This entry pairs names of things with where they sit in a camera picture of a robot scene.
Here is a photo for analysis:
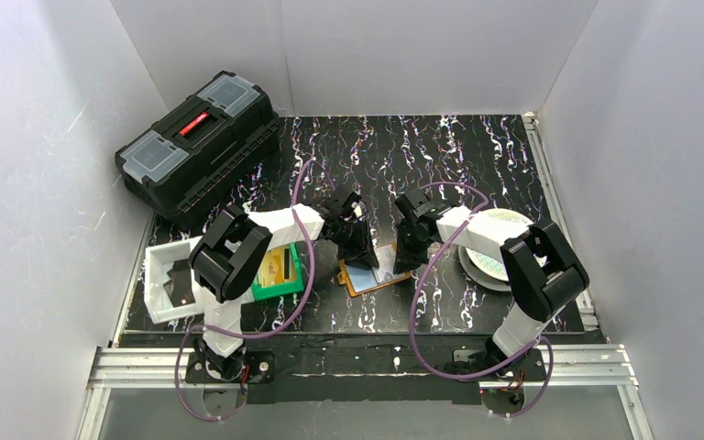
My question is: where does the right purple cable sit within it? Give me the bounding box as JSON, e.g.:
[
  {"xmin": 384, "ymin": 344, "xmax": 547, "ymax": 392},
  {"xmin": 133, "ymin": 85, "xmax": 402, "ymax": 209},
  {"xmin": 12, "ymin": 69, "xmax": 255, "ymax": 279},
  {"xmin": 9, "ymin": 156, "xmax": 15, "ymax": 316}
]
[{"xmin": 408, "ymin": 181, "xmax": 555, "ymax": 420}]

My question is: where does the green plastic bin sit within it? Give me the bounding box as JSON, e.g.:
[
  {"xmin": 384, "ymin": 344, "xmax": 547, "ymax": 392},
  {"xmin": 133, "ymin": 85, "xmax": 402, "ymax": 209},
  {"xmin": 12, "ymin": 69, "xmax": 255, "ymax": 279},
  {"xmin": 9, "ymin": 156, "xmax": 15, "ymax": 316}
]
[{"xmin": 251, "ymin": 244, "xmax": 305, "ymax": 301}]

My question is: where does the white foam tray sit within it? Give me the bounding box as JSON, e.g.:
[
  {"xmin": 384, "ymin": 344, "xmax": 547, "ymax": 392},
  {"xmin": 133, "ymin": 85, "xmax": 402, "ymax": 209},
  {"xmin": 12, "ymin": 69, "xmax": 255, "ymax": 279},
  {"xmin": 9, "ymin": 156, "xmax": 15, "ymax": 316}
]
[{"xmin": 143, "ymin": 236, "xmax": 204, "ymax": 325}]

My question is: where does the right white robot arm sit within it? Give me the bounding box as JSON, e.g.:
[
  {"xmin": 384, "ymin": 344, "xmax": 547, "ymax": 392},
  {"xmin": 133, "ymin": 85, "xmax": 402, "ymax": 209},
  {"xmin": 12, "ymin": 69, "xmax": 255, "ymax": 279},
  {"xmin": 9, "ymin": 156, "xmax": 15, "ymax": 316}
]
[{"xmin": 393, "ymin": 189, "xmax": 590, "ymax": 362}]

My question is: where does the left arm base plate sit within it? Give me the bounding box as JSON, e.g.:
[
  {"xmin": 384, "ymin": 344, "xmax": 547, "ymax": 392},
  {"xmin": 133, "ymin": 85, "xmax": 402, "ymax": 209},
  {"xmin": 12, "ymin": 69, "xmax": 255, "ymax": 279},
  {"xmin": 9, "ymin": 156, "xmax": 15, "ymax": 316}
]
[{"xmin": 180, "ymin": 350, "xmax": 276, "ymax": 384}]

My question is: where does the aluminium frame rail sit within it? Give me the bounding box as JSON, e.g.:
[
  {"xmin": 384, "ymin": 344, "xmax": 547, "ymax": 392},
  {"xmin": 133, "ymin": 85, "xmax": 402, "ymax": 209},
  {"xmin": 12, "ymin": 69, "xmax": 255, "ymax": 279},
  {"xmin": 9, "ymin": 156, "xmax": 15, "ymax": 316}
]
[{"xmin": 78, "ymin": 340, "xmax": 653, "ymax": 439}]

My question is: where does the purple cable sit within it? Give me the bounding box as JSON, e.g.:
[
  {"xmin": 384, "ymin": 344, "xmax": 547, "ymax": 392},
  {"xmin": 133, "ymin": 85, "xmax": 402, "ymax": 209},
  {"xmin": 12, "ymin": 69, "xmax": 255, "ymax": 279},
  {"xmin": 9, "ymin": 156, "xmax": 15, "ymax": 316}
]
[
  {"xmin": 408, "ymin": 181, "xmax": 555, "ymax": 420},
  {"xmin": 173, "ymin": 159, "xmax": 336, "ymax": 424}
]

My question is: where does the orange leather card holder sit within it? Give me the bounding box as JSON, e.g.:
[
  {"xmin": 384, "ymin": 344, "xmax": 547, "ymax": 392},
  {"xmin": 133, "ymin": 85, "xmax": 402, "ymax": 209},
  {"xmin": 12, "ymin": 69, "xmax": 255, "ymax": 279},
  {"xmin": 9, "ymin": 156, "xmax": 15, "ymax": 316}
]
[{"xmin": 337, "ymin": 243, "xmax": 413, "ymax": 297}]

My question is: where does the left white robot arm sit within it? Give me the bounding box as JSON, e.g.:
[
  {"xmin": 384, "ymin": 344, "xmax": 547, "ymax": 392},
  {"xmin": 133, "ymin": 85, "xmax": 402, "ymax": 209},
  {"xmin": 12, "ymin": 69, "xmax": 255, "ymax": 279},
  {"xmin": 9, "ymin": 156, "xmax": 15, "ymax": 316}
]
[{"xmin": 189, "ymin": 188, "xmax": 379, "ymax": 369}]

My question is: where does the black plastic toolbox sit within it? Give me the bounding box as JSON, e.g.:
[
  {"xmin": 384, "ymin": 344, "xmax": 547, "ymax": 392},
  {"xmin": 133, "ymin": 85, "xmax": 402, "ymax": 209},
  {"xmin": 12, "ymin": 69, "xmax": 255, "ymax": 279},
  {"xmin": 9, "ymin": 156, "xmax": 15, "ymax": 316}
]
[{"xmin": 114, "ymin": 71, "xmax": 281, "ymax": 229}]

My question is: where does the white filament spool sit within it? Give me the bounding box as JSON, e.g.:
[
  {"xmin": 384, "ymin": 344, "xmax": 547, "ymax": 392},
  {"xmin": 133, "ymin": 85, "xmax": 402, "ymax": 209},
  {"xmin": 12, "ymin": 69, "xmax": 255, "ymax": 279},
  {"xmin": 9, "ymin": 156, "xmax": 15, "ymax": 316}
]
[{"xmin": 457, "ymin": 208, "xmax": 534, "ymax": 293}]

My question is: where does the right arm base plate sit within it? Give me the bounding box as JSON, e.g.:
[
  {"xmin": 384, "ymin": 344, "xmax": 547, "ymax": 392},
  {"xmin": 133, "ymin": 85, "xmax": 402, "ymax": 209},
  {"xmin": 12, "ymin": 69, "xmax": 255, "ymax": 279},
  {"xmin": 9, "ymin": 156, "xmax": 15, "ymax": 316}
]
[{"xmin": 452, "ymin": 346, "xmax": 549, "ymax": 384}]

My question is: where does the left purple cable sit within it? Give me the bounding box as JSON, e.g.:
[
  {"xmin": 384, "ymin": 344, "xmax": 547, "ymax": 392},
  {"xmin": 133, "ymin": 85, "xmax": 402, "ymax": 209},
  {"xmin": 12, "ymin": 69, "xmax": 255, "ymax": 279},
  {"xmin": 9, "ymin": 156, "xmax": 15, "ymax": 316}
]
[{"xmin": 173, "ymin": 159, "xmax": 336, "ymax": 424}]

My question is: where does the gold card in bin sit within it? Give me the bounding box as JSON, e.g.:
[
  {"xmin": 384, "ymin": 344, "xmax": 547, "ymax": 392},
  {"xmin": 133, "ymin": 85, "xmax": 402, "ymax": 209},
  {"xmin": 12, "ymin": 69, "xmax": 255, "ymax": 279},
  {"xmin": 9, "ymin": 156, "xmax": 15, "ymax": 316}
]
[{"xmin": 258, "ymin": 247, "xmax": 293, "ymax": 288}]

